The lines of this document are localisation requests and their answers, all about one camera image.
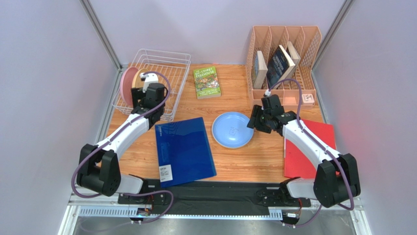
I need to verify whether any blue plate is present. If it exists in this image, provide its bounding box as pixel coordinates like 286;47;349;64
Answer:
211;112;254;149

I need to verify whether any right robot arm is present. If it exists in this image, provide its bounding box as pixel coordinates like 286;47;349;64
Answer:
247;92;361;211

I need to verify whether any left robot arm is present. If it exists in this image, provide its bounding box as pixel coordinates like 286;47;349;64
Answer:
71;83;169;196

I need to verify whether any tan plate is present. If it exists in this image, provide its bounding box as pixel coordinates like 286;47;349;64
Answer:
131;68;149;88

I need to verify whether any pink plate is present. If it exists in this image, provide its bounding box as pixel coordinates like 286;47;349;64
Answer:
119;67;138;106

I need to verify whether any small white box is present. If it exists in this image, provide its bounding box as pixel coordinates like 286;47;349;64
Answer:
301;94;315;105

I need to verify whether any grey book in organizer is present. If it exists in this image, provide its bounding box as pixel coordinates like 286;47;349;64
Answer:
251;50;268;90

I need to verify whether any red folder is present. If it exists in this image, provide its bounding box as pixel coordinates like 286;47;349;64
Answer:
283;120;340;179

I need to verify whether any dark blue book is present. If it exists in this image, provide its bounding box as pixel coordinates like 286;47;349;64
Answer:
266;45;296;90

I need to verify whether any green treehouse book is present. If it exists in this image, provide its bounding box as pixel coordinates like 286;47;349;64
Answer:
193;66;222;99

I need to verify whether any blue folder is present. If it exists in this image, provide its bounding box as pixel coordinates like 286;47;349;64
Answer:
155;117;217;188

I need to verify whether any white book in organizer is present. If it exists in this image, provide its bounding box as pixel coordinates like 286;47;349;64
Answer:
286;41;301;67

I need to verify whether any peach file organizer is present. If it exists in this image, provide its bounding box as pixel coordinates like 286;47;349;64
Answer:
246;26;322;110

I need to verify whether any white wire dish rack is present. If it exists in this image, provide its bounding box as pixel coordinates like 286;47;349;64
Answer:
127;48;191;122

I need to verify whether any aluminium mounting rail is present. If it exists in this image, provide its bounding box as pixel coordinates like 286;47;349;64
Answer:
67;183;364;221

